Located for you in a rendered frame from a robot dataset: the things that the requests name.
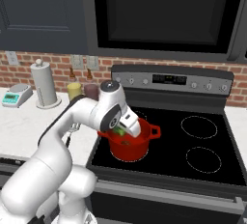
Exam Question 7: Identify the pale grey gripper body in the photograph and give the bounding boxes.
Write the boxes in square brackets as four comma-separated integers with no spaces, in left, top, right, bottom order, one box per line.
[119,117,143,138]

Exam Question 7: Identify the green broccoli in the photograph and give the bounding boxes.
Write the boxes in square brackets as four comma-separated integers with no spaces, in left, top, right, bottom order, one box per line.
[112,126,126,136]

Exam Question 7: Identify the red pot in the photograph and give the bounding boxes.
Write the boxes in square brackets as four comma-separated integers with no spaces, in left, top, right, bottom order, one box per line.
[97,117,162,163]

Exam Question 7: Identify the black hob with control panel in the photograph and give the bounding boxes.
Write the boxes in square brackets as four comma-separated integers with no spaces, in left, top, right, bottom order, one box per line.
[85,64,247,200]

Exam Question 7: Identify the maroon squeeze bottle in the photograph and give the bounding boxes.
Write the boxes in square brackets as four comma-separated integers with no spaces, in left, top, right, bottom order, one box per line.
[83,69,99,100]

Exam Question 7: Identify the yellow squeeze bottle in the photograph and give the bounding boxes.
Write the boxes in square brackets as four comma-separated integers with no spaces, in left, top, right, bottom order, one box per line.
[67,67,83,102]

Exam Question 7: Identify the dark oven door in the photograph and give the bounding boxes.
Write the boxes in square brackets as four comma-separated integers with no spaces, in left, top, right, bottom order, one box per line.
[86,188,247,224]

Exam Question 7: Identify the white paper towel roll holder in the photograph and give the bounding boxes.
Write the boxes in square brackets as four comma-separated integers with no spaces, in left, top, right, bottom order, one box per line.
[30,58,63,110]

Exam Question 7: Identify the black microwave oven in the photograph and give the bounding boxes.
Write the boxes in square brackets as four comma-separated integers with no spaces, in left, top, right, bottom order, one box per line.
[80,0,247,64]

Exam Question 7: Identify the grey kitchen scale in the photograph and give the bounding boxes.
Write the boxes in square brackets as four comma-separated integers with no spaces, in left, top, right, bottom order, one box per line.
[1,83,34,108]

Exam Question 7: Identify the dark grey cupboard door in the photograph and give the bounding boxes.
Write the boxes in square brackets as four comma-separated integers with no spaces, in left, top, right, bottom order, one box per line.
[0,0,90,55]

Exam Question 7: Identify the silver spatula with black handle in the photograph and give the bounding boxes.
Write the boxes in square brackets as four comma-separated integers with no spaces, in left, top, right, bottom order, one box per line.
[65,122,82,149]

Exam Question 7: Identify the white wall socket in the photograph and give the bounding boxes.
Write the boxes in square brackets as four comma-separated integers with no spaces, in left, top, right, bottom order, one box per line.
[85,55,100,71]
[5,50,20,67]
[70,54,85,70]

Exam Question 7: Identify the grey oven door handle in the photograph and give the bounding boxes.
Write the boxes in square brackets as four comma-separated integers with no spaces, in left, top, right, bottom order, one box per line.
[92,180,247,215]

